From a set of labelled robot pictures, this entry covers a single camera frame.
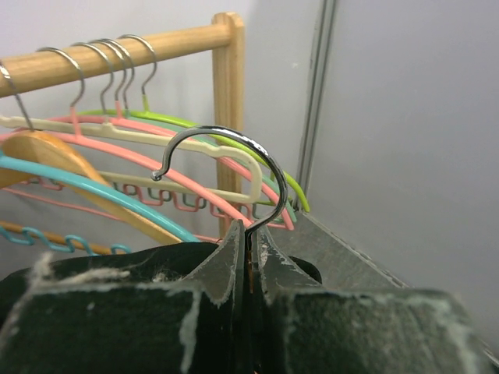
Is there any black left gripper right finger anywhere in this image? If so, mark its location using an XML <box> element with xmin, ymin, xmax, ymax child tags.
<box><xmin>252</xmin><ymin>228</ymin><xmax>494</xmax><ymax>373</ymax></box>

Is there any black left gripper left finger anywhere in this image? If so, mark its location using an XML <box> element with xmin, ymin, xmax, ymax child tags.
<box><xmin>1</xmin><ymin>222</ymin><xmax>244</xmax><ymax>373</ymax></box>

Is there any turquoise plastic hanger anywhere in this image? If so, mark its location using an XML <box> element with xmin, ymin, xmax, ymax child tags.
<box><xmin>1</xmin><ymin>148</ymin><xmax>199</xmax><ymax>245</ymax></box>

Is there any wooden hanger with bar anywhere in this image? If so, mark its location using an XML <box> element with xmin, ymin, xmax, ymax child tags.
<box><xmin>0</xmin><ymin>62</ymin><xmax>184</xmax><ymax>256</ymax></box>

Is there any cream plastic hanger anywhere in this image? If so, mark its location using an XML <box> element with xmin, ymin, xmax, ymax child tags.
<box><xmin>0</xmin><ymin>41</ymin><xmax>263</xmax><ymax>204</ymax></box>

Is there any pink plastic hanger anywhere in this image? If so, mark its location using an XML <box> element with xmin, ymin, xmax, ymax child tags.
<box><xmin>46</xmin><ymin>38</ymin><xmax>294</xmax><ymax>242</ymax></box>
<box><xmin>1</xmin><ymin>48</ymin><xmax>251</xmax><ymax>227</ymax></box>

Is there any lime green hanger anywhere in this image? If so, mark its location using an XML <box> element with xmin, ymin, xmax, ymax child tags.
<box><xmin>83</xmin><ymin>34</ymin><xmax>310</xmax><ymax>213</ymax></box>

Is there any wooden clothes rack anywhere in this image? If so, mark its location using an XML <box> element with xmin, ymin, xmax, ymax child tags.
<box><xmin>0</xmin><ymin>11</ymin><xmax>246</xmax><ymax>239</ymax></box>

